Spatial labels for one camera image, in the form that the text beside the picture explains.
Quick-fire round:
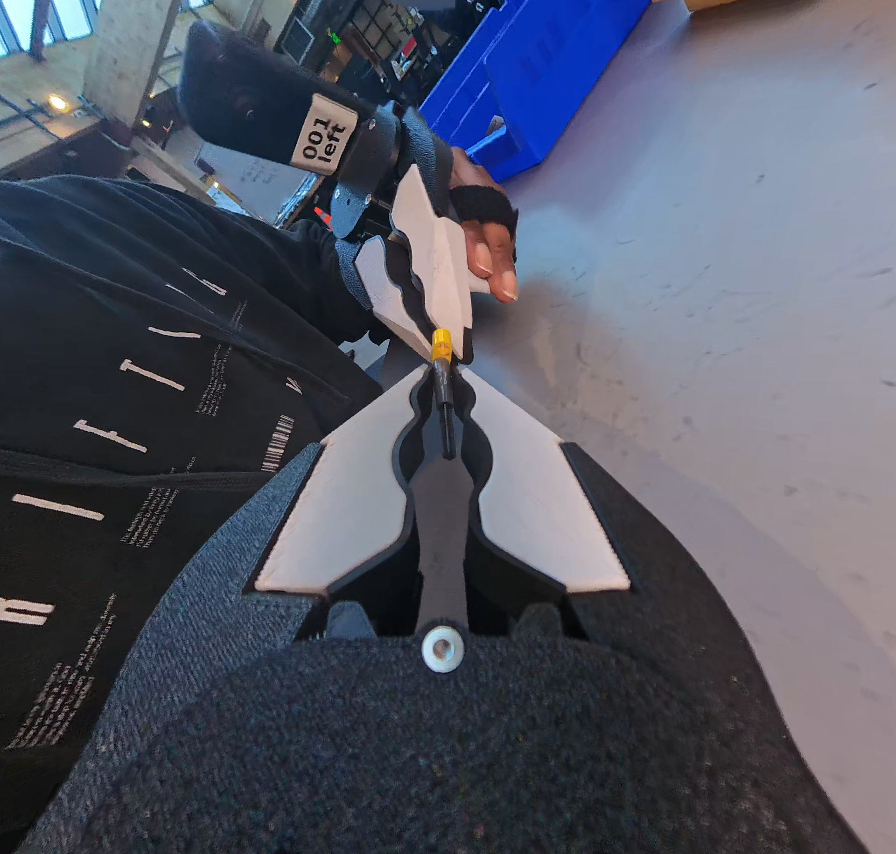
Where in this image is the blue plastic bin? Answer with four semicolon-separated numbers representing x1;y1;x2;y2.
419;0;653;184

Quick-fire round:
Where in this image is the grey axle pin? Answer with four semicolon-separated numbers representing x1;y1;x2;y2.
434;357;457;462

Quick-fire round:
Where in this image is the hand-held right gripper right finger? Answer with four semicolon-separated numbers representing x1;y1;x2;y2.
455;366;631;634

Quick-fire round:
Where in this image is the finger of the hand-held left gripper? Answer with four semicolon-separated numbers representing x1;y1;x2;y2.
352;235;438;365
388;163;476;364

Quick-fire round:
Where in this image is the concrete pillar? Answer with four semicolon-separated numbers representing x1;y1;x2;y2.
84;0;193;127

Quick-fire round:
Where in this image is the person's left hand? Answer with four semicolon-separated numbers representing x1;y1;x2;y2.
449;147;520;304

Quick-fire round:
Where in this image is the grey desk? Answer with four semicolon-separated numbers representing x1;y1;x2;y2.
336;0;896;854

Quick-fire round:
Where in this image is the person's left forearm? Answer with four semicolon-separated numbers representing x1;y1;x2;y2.
273;217;393;344

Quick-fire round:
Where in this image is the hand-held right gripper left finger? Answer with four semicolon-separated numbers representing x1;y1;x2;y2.
254;364;429;634

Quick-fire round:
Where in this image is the person's black hoodie torso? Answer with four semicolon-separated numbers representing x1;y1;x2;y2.
0;174;385;851

